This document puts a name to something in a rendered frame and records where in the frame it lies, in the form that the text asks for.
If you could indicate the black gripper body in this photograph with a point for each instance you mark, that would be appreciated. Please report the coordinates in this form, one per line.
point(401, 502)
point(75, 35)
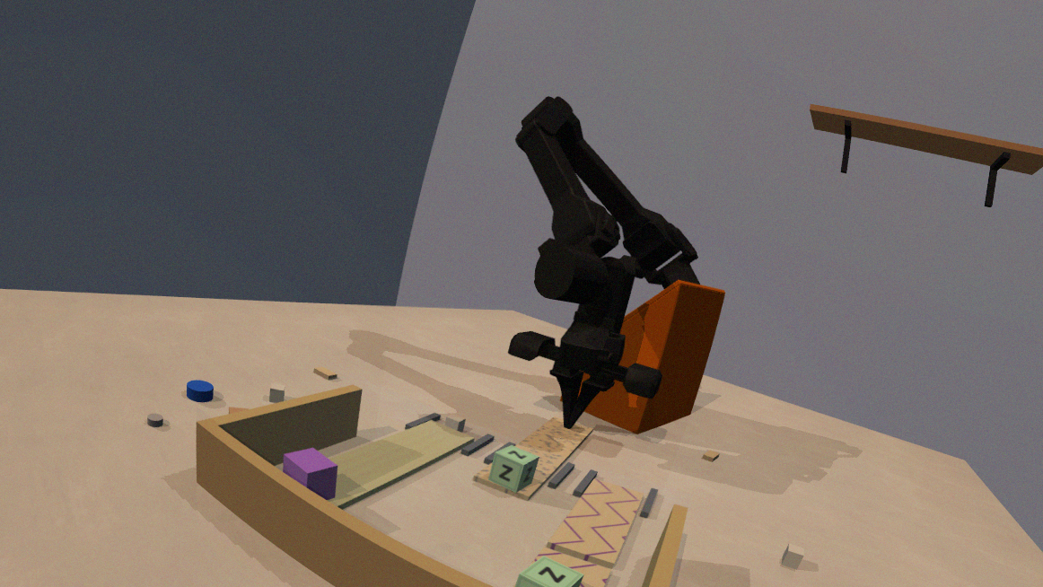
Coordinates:
point(638, 379)

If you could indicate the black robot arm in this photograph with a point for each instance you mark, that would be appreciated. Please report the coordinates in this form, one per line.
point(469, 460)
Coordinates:
point(570, 267)

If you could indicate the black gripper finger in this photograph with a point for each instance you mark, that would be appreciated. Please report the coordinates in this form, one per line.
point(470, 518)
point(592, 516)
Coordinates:
point(589, 390)
point(570, 386)

